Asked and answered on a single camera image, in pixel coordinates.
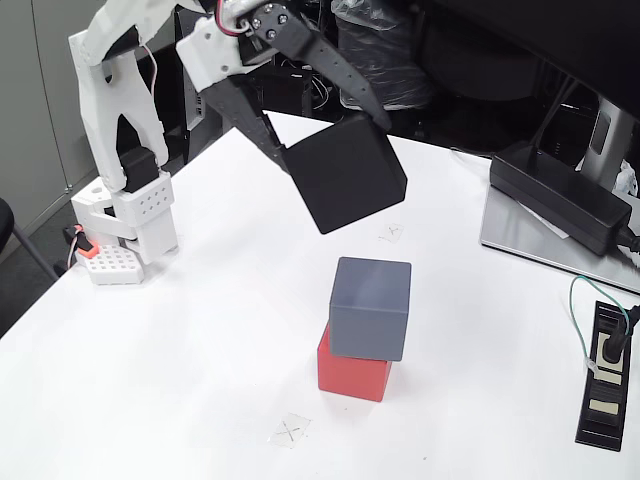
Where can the black cube block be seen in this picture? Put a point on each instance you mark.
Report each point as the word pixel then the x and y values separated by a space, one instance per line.
pixel 345 175

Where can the grey cube block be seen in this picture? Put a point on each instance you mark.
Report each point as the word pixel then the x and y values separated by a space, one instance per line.
pixel 367 320

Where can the black computer tower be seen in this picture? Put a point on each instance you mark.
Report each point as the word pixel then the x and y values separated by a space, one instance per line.
pixel 285 95

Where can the plastic-wrapped black bin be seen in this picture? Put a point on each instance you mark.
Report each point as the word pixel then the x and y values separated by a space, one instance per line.
pixel 395 60

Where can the white perforated clamp block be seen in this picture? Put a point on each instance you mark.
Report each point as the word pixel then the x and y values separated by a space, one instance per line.
pixel 115 265

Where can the orange connector clip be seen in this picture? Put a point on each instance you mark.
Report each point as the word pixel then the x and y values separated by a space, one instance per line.
pixel 86 247

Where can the black monitor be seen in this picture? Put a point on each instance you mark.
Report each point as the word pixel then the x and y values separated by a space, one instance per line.
pixel 550 35

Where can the black office chair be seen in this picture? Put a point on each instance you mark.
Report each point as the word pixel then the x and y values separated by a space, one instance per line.
pixel 5 220

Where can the silver monitor stand base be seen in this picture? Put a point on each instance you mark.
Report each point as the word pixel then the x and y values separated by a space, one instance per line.
pixel 520 235

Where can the black power adapter brick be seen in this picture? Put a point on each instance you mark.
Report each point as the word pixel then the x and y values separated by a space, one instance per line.
pixel 555 195

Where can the white paper sheet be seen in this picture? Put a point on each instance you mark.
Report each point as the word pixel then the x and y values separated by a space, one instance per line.
pixel 545 221

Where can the red cube block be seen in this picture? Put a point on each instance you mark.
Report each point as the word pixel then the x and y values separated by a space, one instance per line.
pixel 350 380

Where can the silver monitor stand neck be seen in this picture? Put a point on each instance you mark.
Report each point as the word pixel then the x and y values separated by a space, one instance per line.
pixel 607 140

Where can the white crumpled plastic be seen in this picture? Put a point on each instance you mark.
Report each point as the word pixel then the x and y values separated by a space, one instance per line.
pixel 627 180

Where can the black power plug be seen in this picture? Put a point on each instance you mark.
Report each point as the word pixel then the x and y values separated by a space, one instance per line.
pixel 612 347

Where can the black power strip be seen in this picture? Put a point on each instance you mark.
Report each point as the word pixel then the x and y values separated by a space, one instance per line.
pixel 602 400

